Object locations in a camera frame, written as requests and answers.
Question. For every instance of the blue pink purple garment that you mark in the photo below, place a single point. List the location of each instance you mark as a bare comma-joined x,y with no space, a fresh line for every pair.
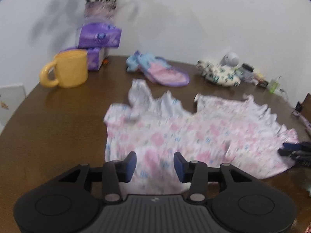
157,70

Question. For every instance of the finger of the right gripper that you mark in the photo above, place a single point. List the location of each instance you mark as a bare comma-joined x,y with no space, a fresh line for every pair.
303,146
300,158

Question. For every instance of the dark red box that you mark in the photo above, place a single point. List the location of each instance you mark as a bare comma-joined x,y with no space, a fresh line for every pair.
259,82

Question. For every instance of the black charger block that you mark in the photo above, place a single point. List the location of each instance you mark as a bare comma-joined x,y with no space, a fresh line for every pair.
247,67

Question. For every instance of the purple tissue pack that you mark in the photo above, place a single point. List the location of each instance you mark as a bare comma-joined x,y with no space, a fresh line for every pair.
95,57
98,34

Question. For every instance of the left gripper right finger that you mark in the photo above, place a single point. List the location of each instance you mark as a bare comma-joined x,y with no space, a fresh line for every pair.
234,200

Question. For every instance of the grey tin box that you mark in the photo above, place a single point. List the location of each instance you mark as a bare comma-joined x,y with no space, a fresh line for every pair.
245,75

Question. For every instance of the white astronaut speaker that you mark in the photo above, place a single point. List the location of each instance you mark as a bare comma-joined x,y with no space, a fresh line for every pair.
231,59

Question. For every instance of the green spray bottle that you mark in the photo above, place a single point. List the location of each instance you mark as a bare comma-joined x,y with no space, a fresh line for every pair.
274,84

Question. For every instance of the pink floral baby dress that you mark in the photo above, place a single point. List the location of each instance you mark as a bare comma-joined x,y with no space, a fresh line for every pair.
242,133

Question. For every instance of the yellow ceramic mug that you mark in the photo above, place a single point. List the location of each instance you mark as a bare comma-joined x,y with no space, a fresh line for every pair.
68,69

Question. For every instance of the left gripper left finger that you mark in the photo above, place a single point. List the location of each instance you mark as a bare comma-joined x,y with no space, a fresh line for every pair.
73,200

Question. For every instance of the upper purple tissue pack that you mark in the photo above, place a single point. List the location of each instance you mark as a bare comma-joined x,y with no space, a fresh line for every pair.
98,34

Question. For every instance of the cream green-flower folded cloth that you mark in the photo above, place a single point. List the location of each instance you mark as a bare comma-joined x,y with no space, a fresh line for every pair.
221,75

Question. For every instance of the lower purple tissue pack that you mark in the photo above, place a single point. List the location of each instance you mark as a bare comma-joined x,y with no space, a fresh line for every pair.
95,57

